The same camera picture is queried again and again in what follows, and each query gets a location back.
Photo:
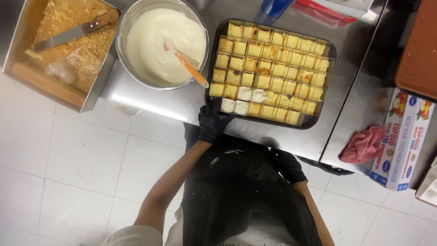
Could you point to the person's right hand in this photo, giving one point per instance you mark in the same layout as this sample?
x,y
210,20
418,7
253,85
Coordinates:
x,y
288,167

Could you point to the person's left hand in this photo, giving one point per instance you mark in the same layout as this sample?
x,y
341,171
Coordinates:
x,y
211,128

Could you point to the black rectangular tray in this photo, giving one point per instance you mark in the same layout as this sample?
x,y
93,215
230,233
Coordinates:
x,y
214,51

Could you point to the black apron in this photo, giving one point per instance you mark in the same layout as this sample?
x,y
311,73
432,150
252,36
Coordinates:
x,y
239,191

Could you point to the pink cloth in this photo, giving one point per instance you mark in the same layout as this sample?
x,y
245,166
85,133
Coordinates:
x,y
363,145

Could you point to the clear cups of yellow cake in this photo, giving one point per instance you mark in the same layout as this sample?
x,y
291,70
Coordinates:
x,y
273,71

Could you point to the white cream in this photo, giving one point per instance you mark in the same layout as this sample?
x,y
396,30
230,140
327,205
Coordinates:
x,y
157,51

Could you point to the square metal baking pan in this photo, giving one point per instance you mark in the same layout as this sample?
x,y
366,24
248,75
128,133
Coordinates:
x,y
102,82

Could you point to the white food wrap box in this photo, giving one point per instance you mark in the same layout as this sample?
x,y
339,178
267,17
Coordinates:
x,y
404,143

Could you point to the round metal bowl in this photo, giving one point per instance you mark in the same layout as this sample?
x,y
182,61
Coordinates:
x,y
122,37

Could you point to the white shirt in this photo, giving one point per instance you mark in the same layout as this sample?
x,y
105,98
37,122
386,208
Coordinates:
x,y
136,237

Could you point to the blue bottle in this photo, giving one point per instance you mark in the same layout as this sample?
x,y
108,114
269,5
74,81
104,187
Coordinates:
x,y
273,10

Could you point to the white container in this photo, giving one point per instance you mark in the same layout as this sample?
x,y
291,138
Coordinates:
x,y
428,188

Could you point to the golden cake crumbs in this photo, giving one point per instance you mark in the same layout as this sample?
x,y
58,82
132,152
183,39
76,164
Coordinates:
x,y
92,47

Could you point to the crumpled clear plastic wrap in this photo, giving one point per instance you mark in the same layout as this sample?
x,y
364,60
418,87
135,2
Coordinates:
x,y
63,66

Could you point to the red and white flat box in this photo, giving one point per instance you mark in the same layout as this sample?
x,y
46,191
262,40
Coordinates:
x,y
327,10

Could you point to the brown board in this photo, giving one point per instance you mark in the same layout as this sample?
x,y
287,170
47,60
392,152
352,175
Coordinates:
x,y
420,51

